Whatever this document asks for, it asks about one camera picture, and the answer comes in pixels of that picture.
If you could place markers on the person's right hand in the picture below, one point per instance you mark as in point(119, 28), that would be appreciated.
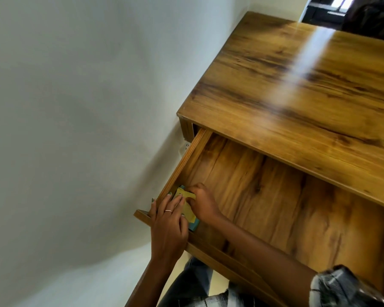
point(205, 206)

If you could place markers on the person's left hand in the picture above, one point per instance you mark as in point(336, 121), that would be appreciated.
point(168, 235)

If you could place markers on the person's left little finger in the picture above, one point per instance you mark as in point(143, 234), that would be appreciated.
point(152, 209)

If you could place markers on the person's left thumb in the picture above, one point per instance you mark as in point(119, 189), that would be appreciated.
point(184, 226)

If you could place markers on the person's left middle finger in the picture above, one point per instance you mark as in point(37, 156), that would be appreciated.
point(177, 206)

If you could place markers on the person's right fingers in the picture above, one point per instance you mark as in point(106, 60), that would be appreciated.
point(196, 192)

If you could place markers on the person's left forearm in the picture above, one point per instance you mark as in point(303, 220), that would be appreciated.
point(148, 284)

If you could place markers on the person's right forearm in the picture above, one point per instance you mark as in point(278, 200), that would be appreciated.
point(262, 262)

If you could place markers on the blue jeans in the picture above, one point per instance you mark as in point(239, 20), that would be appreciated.
point(188, 284)

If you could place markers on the wooden desk drawer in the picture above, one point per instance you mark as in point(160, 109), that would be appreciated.
point(275, 207)

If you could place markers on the wooden desk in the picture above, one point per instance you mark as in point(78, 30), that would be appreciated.
point(294, 102)

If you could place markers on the black white plaid shirt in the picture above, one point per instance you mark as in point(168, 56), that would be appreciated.
point(345, 289)

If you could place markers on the dark brown chair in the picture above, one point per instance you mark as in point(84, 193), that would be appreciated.
point(371, 15)

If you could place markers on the white wall socket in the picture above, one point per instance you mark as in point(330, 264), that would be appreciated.
point(187, 146)

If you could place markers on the dark window frame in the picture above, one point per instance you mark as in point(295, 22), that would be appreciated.
point(320, 11)

